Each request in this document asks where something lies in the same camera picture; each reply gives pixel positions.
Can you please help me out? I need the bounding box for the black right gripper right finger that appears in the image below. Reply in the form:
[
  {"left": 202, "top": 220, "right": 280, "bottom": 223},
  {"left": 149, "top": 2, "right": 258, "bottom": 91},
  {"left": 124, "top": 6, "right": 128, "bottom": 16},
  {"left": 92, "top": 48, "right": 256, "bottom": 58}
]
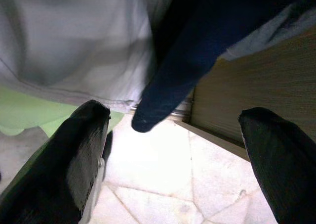
[{"left": 238, "top": 107, "right": 316, "bottom": 224}]

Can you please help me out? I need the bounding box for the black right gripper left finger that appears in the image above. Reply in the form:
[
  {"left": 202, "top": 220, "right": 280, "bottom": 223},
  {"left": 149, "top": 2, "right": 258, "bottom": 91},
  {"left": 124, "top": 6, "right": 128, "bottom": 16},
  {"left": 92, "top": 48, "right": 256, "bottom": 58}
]
[{"left": 0, "top": 99, "right": 111, "bottom": 224}]

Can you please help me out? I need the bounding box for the light green cloth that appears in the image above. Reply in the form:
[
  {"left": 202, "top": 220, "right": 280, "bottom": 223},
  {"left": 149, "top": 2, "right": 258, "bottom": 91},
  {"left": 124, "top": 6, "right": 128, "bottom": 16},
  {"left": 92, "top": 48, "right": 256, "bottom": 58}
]
[{"left": 0, "top": 85, "right": 124, "bottom": 195}]

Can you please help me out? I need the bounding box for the grey cloth garment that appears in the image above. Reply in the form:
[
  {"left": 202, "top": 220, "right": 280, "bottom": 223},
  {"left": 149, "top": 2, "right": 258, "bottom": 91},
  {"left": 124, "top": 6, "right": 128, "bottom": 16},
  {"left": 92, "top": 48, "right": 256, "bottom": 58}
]
[{"left": 0, "top": 0, "right": 316, "bottom": 114}]

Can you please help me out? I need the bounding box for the dark navy cloth garment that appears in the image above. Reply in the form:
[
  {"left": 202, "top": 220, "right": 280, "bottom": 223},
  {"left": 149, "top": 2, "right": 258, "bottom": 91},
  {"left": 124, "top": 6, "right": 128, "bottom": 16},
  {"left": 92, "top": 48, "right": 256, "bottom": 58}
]
[{"left": 131, "top": 0, "right": 316, "bottom": 133}]

